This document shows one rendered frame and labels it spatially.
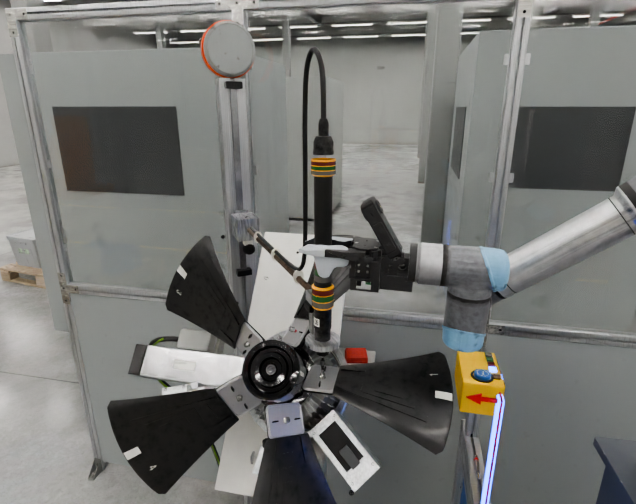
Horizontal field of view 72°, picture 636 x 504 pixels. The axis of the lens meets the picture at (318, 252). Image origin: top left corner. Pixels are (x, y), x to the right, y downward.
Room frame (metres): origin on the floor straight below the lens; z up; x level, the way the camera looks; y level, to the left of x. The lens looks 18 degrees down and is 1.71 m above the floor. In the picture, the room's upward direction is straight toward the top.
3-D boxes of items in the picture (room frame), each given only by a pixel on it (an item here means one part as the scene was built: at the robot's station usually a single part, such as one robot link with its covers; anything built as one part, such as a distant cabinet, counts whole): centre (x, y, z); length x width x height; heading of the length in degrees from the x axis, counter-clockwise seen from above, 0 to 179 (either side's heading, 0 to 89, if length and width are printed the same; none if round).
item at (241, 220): (1.36, 0.23, 1.35); 0.10 x 0.07 x 0.09; 23
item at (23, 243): (4.52, 2.92, 0.31); 0.60 x 0.42 x 0.33; 159
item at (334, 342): (0.79, -0.01, 1.31); 0.09 x 0.07 x 0.10; 23
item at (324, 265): (0.75, -0.01, 1.45); 0.09 x 0.03 x 0.06; 88
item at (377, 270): (0.76, -0.12, 1.44); 0.12 x 0.08 x 0.09; 78
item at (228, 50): (1.44, 0.27, 1.88); 0.16 x 0.07 x 0.16; 113
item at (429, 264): (0.74, -0.20, 1.45); 0.08 x 0.05 x 0.08; 168
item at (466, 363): (0.99, -0.42, 1.02); 0.16 x 0.10 x 0.11; 168
